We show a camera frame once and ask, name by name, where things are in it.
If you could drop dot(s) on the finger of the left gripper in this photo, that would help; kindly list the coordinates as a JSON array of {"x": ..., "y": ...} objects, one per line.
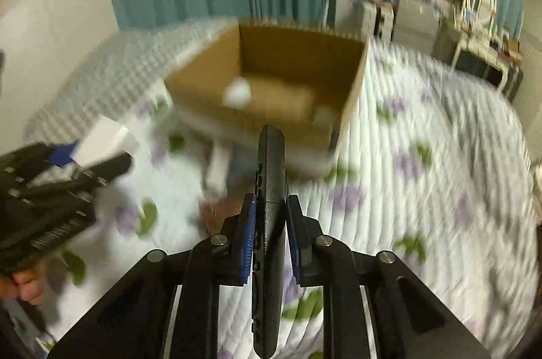
[
  {"x": 97, "y": 176},
  {"x": 37, "y": 157}
]

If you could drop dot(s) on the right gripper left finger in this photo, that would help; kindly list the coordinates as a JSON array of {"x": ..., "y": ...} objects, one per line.
[{"x": 221, "y": 259}]

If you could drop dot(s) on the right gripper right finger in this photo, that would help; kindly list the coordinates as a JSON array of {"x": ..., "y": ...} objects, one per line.
[{"x": 321, "y": 260}]

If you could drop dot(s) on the white rectangular box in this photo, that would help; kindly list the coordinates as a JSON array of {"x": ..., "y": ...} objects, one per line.
[{"x": 105, "y": 139}]

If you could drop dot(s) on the red glittery packet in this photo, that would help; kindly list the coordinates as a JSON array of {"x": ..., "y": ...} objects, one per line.
[{"x": 215, "y": 213}]

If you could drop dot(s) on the black remote control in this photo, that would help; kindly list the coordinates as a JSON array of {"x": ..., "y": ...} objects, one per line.
[{"x": 269, "y": 240}]

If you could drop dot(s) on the white bottle red cap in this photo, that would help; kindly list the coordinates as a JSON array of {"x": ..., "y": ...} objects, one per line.
[{"x": 237, "y": 94}]

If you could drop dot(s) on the left hand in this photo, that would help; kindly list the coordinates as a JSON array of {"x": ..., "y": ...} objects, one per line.
[{"x": 25, "y": 285}]

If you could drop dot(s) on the grey checked blanket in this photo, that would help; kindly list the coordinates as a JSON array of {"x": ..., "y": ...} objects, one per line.
[{"x": 115, "y": 76}]

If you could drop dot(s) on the white floral quilt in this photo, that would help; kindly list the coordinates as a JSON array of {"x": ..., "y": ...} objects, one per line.
[{"x": 433, "y": 166}]

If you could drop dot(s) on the brown cardboard box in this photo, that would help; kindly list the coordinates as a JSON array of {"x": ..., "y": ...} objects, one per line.
[{"x": 305, "y": 81}]

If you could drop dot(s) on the white suitcase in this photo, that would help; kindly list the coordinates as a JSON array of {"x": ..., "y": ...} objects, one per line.
[{"x": 376, "y": 19}]

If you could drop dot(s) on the silver mini fridge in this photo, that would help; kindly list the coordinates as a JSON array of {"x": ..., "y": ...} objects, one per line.
[{"x": 416, "y": 25}]

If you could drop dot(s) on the white dressing table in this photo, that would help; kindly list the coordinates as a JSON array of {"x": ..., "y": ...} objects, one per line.
[{"x": 467, "y": 54}]

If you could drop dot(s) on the white oval vanity mirror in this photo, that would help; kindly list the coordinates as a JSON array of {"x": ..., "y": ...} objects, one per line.
[{"x": 479, "y": 13}]

